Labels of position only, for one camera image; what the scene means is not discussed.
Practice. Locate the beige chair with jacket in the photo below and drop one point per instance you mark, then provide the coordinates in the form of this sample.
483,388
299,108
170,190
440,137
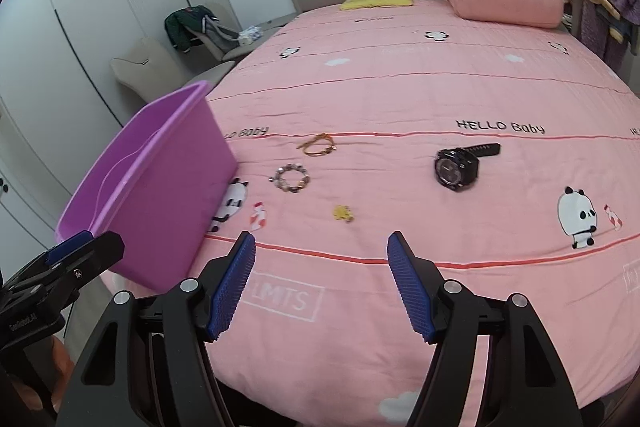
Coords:
227,46

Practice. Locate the tissue pack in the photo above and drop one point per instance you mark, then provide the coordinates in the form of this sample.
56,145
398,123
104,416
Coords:
250,35

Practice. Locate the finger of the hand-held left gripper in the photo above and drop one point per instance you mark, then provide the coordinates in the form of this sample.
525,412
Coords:
102,252
70,248

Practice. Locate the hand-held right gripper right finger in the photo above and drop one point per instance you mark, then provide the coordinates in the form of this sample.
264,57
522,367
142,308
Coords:
410,292

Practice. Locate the pink printed bedsheet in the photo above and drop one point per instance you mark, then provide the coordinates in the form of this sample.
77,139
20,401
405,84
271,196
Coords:
400,82

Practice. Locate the dark green jacket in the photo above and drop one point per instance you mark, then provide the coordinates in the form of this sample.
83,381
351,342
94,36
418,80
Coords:
182,27

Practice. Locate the yellow flat pillow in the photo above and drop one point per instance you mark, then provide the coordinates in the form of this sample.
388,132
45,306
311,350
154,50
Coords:
375,1

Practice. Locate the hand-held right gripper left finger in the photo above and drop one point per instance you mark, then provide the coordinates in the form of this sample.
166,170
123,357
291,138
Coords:
232,292

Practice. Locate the black wristwatch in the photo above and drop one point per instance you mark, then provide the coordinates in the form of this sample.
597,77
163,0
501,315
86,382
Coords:
455,169

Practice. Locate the beige curved chair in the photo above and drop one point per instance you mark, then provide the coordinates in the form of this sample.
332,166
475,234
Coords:
145,62

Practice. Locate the purple plastic bin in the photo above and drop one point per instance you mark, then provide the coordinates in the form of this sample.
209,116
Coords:
165,187

